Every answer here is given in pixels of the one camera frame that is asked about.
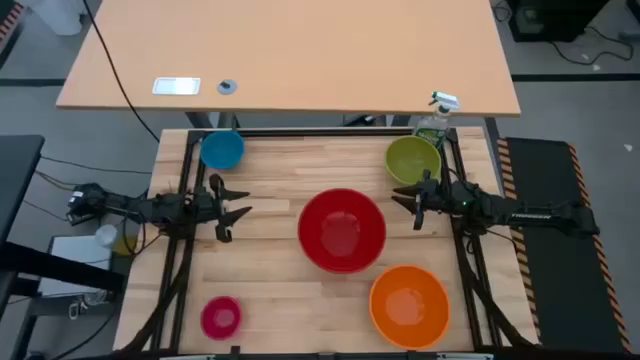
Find black floor cable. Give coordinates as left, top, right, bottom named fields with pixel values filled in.
left=548, top=24, right=635, bottom=67

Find black side table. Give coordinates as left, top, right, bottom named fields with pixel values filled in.
left=0, top=134, right=127, bottom=321

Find clear plastic cup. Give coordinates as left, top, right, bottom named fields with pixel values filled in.
left=94, top=224, right=119, bottom=248

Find black mat hazard stripes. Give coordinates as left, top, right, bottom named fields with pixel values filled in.
left=0, top=1, right=25, bottom=46
left=496, top=136, right=633, bottom=355

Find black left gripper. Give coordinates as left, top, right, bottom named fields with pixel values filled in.
left=192, top=173, right=253, bottom=244

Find thin black cable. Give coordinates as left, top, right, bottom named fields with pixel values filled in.
left=38, top=155, right=153, bottom=176

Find green bowl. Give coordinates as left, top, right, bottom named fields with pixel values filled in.
left=384, top=135, right=443, bottom=187

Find white flat phone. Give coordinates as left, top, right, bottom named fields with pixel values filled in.
left=151, top=76, right=202, bottom=97

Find small blue bowl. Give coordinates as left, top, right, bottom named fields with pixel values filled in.
left=199, top=130, right=246, bottom=171

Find light wood desk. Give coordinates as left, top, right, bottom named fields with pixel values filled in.
left=55, top=0, right=522, bottom=130

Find long black hanging cable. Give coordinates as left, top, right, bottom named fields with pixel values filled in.
left=81, top=0, right=162, bottom=145

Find large red bowl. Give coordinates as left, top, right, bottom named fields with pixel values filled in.
left=297, top=187, right=388, bottom=275

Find green cleaner spray bottle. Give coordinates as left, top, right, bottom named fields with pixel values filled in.
left=413, top=90, right=461, bottom=149

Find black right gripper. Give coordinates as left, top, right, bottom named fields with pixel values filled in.
left=391, top=169, right=474, bottom=232

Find small magenta bowl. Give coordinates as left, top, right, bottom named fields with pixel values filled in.
left=199, top=295, right=244, bottom=342

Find black aluminium table frame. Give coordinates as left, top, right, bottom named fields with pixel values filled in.
left=119, top=127, right=539, bottom=360

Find white flat box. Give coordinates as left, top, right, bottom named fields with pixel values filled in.
left=36, top=234, right=115, bottom=299

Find orange bowl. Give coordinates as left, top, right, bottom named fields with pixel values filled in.
left=368, top=264, right=452, bottom=351

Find black equipment box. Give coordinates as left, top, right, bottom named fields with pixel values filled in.
left=506, top=0, right=612, bottom=44

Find yellow round object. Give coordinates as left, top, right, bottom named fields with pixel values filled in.
left=111, top=233, right=139, bottom=257

